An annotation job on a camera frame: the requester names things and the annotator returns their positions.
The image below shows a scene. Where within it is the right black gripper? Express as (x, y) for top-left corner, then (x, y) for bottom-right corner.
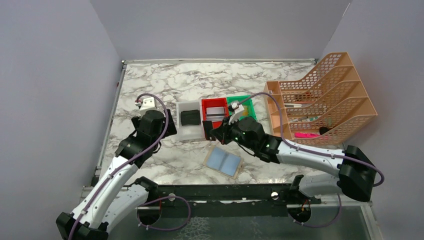
(210, 115), (257, 152)

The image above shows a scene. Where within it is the beige card holder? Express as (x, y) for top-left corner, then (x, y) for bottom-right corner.
(203, 146), (244, 179)

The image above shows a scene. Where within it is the white plastic bin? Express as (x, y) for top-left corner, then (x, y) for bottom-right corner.
(175, 100), (205, 141)

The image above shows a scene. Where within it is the green plastic bin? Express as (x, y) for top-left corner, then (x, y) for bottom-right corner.
(224, 95), (257, 122)

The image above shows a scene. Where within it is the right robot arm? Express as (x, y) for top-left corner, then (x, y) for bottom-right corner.
(209, 117), (377, 204)

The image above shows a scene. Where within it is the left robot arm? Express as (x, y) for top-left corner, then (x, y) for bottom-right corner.
(56, 109), (177, 240)

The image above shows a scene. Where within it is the white card stack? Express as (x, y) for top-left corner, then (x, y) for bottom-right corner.
(205, 106), (227, 122)

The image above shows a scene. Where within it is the black credit card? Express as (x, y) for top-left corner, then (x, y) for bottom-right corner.
(180, 109), (201, 126)

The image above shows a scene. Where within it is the pink highlighter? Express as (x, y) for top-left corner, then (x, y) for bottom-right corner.
(294, 132), (321, 139)

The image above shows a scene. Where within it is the green white pen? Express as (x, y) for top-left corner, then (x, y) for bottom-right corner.
(299, 115), (320, 122)

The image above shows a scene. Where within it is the orange mesh file organizer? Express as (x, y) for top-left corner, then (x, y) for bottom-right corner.
(264, 52), (378, 146)

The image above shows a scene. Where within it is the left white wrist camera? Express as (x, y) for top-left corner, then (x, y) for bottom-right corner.
(135, 97), (157, 117)

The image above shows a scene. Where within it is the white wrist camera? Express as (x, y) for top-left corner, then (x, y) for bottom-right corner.
(135, 97), (157, 117)
(228, 101), (245, 125)

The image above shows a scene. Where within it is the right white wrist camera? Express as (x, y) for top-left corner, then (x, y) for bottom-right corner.
(228, 101), (245, 125)

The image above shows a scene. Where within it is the black mounting rail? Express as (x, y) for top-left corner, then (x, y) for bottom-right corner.
(91, 177), (322, 226)

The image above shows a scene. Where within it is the aluminium frame rail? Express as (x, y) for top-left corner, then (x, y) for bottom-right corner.
(77, 183), (374, 210)

